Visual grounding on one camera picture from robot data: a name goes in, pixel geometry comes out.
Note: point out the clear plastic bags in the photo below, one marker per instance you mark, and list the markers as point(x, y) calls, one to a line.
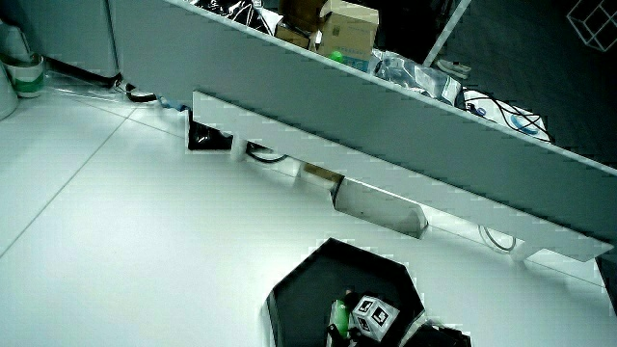
point(414, 74)

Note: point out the long white shelf board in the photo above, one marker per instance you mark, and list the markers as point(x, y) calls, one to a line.
point(289, 140)

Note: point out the grey cabinet panel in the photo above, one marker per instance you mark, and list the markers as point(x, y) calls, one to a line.
point(62, 29)

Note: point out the person's right forearm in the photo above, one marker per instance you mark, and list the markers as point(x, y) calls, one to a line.
point(434, 338)

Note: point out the white shoe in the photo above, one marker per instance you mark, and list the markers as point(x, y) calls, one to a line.
point(453, 67)

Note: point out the grey metal bracket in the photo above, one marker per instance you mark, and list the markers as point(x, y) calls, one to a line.
point(376, 207)

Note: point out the green striped paper cup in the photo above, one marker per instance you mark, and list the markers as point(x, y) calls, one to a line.
point(26, 77)

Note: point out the white pole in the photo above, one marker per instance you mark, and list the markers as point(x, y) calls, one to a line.
point(446, 34)

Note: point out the brown paper bag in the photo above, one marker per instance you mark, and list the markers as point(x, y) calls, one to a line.
point(301, 12)

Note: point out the white round container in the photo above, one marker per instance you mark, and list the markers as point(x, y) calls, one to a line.
point(6, 98)

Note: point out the green ball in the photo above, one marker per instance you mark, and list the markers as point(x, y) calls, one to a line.
point(336, 56)

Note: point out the large cardboard box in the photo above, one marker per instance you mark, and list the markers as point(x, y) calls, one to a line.
point(348, 29)

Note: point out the black octagonal plate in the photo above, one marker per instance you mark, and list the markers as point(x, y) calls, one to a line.
point(308, 299)

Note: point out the black plastic bag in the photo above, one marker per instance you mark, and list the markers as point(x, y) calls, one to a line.
point(231, 10)

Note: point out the small cardboard box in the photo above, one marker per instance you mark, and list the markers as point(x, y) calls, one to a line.
point(292, 36)

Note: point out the grey partition panel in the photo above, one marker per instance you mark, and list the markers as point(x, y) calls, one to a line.
point(337, 120)

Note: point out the black bag under shelf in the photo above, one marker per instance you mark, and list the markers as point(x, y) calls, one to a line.
point(207, 137)

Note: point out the green medicine bottle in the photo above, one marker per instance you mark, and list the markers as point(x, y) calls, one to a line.
point(340, 318)

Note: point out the white bag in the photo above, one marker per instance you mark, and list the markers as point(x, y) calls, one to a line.
point(496, 113)

